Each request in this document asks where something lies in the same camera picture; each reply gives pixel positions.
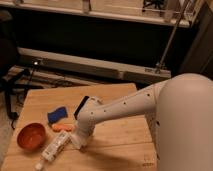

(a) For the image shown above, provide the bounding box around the white ceramic cup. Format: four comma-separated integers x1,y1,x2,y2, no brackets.
70,134,89,149

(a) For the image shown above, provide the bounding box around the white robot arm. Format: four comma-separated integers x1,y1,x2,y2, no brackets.
76,73,213,171

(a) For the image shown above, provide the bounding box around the white tube bottle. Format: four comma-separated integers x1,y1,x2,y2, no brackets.
35,131,70,171

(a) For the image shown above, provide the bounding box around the orange carrot toy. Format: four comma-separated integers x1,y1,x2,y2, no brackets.
51,123,74,132

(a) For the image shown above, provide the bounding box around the blue sponge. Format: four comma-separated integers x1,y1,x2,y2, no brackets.
47,107,68,124

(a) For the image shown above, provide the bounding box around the black rectangular block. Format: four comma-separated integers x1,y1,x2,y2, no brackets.
74,96,89,120

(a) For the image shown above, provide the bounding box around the orange bowl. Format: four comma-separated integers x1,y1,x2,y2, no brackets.
17,123,46,151

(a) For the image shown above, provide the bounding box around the black chair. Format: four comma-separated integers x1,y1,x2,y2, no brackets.
0,10,42,129

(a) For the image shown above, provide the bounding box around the metal pole stand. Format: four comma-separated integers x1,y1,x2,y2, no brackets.
155,0,190,74

